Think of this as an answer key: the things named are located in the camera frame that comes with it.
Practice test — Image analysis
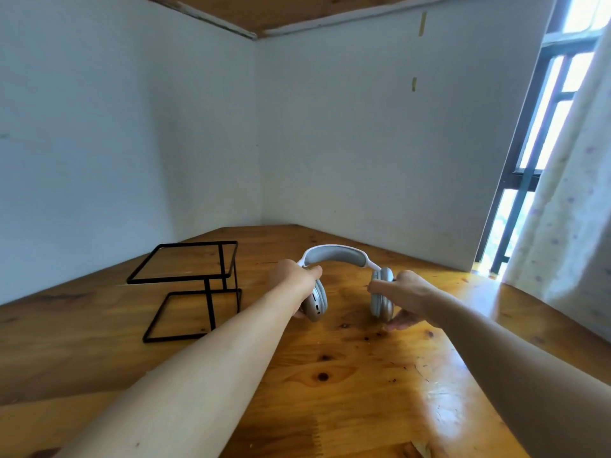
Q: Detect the black metal wire stand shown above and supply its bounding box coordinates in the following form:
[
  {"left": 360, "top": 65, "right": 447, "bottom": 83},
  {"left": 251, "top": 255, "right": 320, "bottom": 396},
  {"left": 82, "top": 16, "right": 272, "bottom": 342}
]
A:
[{"left": 126, "top": 241, "right": 242, "bottom": 344}]

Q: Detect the person's left hand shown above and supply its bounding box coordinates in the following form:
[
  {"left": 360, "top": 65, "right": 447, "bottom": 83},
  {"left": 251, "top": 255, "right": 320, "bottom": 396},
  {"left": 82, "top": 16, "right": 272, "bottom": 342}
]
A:
[{"left": 268, "top": 259, "right": 323, "bottom": 319}]

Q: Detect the black framed window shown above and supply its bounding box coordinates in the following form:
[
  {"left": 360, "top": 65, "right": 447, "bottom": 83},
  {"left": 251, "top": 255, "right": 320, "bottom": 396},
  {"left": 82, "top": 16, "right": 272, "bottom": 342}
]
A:
[{"left": 474, "top": 0, "right": 611, "bottom": 277}]

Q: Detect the person's right hand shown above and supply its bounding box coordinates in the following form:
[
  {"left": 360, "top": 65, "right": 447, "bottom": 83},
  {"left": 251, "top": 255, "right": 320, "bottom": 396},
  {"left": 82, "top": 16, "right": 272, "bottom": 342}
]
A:
[{"left": 367, "top": 270, "right": 442, "bottom": 332}]

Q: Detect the white dotted curtain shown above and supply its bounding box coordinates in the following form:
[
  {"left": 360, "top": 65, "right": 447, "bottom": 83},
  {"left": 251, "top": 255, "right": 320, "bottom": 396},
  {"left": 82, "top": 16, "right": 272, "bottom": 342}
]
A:
[{"left": 501, "top": 24, "right": 611, "bottom": 344}]

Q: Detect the white over-ear headphones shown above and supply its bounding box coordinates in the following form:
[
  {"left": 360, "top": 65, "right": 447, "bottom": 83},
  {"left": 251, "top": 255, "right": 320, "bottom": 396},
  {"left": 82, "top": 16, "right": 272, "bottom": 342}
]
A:
[{"left": 297, "top": 244, "right": 396, "bottom": 323}]

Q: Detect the person's right forearm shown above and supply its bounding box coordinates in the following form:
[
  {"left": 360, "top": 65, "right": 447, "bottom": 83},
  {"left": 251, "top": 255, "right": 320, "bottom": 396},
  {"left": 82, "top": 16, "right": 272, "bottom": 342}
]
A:
[{"left": 426, "top": 290, "right": 611, "bottom": 458}]

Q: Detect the person's left forearm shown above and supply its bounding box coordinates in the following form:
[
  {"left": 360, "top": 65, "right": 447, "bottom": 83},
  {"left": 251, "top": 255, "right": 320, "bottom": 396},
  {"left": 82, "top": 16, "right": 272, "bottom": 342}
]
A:
[{"left": 56, "top": 287, "right": 298, "bottom": 458}]

